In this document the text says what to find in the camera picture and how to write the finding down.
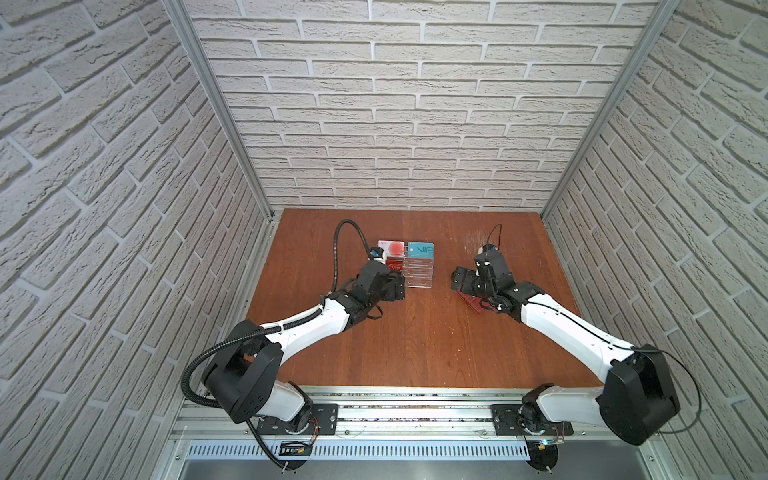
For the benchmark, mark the aluminium mounting rail frame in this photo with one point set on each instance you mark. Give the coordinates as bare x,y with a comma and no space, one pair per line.
404,433

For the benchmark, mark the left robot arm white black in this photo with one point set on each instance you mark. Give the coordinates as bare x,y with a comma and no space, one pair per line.
241,372

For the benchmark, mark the red leather card wallet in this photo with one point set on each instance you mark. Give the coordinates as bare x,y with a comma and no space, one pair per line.
477,304

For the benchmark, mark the red VIP card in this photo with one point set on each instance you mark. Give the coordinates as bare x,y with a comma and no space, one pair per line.
395,263

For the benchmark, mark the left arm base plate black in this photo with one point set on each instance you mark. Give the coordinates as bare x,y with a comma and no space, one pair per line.
320,418

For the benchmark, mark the white red circle card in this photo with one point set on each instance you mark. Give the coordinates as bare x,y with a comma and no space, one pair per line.
392,248

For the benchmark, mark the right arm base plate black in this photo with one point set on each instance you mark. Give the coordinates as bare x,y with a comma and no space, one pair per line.
526,420

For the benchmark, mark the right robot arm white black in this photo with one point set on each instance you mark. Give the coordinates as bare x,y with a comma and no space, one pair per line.
637,396

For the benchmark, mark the small circuit board left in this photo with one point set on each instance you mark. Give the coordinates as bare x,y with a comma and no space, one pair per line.
295,449

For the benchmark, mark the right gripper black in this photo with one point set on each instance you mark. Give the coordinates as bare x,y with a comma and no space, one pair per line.
470,276

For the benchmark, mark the clear acrylic card display stand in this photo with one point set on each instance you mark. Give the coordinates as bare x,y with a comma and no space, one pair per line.
418,273

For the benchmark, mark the teal VIP card in stand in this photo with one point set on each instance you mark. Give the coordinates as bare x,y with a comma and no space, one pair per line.
420,250

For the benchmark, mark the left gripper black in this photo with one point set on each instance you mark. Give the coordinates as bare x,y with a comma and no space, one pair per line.
394,290

